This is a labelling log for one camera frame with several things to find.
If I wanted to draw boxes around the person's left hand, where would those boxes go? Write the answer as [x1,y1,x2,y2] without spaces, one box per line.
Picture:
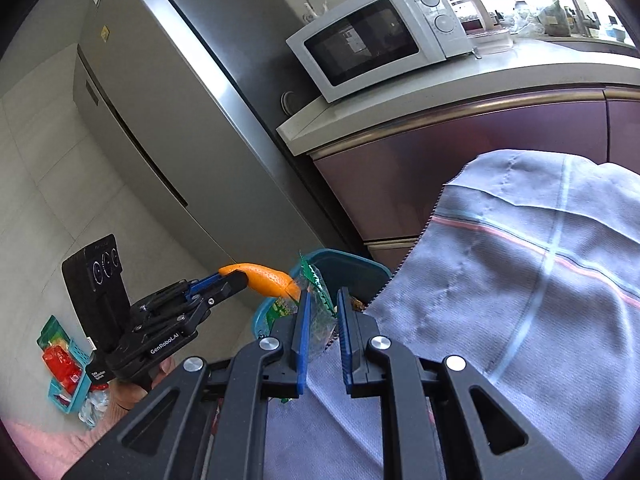
[116,360,177,411]

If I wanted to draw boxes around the grey striped cloth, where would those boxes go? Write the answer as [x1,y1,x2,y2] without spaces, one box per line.
[264,148,640,480]

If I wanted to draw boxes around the silver refrigerator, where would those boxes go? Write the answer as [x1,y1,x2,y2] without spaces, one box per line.
[72,0,352,283]

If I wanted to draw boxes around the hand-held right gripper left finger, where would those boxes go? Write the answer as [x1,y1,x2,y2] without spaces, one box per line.
[62,291,313,480]

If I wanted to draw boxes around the orange peel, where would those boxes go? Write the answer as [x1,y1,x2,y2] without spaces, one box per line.
[218,262,304,297]

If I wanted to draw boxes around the maroon kitchen counter cabinet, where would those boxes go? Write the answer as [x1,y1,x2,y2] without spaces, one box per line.
[276,40,640,263]

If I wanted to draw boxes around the green clear plastic wrapper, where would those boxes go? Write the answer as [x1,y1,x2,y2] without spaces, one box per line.
[259,252,340,406]

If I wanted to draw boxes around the teal plastic basket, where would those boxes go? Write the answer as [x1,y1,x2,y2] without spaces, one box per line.
[48,336,97,417]

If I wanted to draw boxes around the red packet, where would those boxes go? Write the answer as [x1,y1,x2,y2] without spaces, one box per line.
[42,344,84,397]

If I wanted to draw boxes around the glass kettle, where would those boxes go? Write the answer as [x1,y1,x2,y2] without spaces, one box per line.
[446,0,497,32]

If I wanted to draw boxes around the white microwave oven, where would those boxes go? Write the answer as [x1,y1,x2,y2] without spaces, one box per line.
[285,0,476,104]

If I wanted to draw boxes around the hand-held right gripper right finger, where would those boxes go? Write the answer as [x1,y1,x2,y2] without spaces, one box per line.
[336,286,587,480]

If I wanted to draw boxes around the clear plastic tray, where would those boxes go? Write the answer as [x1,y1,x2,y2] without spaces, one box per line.
[466,27,514,54]

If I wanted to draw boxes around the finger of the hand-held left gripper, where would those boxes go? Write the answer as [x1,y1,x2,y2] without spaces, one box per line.
[201,270,251,307]
[186,270,237,302]

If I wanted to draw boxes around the green packet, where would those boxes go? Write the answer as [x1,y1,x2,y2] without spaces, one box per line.
[36,314,69,349]

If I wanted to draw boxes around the teal trash bin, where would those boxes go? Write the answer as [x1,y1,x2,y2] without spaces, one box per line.
[251,248,394,342]

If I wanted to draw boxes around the jars on counter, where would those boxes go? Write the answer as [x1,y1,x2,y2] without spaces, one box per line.
[509,0,572,37]

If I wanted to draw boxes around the person's left forearm pink sleeve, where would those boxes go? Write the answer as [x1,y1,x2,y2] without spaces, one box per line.
[4,407,123,480]

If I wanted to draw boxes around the white plastic bags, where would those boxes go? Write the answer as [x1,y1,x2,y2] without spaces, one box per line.
[76,386,110,429]

